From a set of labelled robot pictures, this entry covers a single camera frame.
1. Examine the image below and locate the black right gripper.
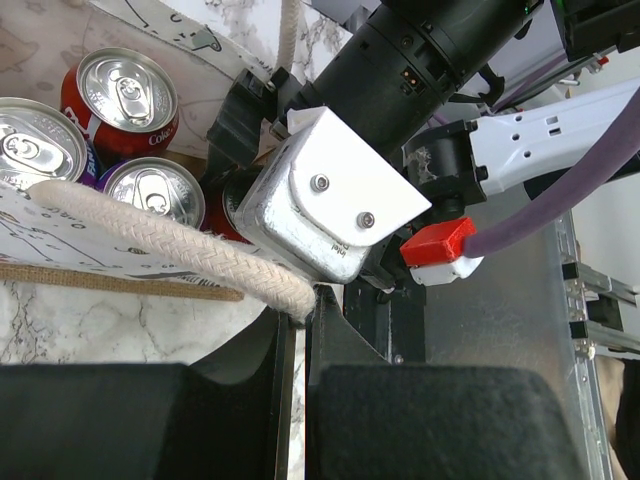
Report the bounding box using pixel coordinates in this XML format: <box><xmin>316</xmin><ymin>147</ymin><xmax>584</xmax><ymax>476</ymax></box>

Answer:
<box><xmin>301</xmin><ymin>0</ymin><xmax>541</xmax><ymax>157</ymax></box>

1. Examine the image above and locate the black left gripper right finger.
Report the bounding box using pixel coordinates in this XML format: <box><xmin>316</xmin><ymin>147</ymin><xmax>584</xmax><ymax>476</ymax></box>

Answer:
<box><xmin>305</xmin><ymin>285</ymin><xmax>587</xmax><ymax>479</ymax></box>

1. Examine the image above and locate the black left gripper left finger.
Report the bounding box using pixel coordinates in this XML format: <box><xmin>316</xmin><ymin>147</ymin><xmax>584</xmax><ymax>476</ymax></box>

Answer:
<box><xmin>1</xmin><ymin>309</ymin><xmax>296</xmax><ymax>479</ymax></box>

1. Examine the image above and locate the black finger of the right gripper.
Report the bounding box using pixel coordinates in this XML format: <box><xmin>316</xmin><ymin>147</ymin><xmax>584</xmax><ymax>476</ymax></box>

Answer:
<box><xmin>202</xmin><ymin>68</ymin><xmax>290</xmax><ymax>183</ymax></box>

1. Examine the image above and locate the red cola can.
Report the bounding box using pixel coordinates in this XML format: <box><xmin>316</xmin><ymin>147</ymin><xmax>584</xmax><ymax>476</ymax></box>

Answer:
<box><xmin>202</xmin><ymin>170</ymin><xmax>258</xmax><ymax>244</ymax></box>
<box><xmin>60</xmin><ymin>47</ymin><xmax>179</xmax><ymax>165</ymax></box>

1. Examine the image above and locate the purple soda can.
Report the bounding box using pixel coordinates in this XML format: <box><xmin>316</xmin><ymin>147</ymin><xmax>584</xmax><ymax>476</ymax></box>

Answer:
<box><xmin>97</xmin><ymin>157</ymin><xmax>206</xmax><ymax>229</ymax></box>

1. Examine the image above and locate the purple soda can carried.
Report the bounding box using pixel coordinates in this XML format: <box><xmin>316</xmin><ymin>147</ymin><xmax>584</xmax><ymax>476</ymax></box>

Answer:
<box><xmin>1</xmin><ymin>97</ymin><xmax>99</xmax><ymax>191</ymax></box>

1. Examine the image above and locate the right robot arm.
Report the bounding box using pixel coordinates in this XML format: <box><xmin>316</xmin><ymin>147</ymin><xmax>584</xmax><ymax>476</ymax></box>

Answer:
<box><xmin>201</xmin><ymin>1</ymin><xmax>639</xmax><ymax>209</ymax></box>

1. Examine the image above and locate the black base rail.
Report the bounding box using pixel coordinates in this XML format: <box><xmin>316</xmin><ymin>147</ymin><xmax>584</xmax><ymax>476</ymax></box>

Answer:
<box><xmin>343</xmin><ymin>279</ymin><xmax>426</xmax><ymax>365</ymax></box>

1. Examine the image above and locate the aluminium frame rail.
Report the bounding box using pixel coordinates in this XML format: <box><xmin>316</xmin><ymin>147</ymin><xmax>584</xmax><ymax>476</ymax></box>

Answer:
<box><xmin>553</xmin><ymin>212</ymin><xmax>639</xmax><ymax>479</ymax></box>

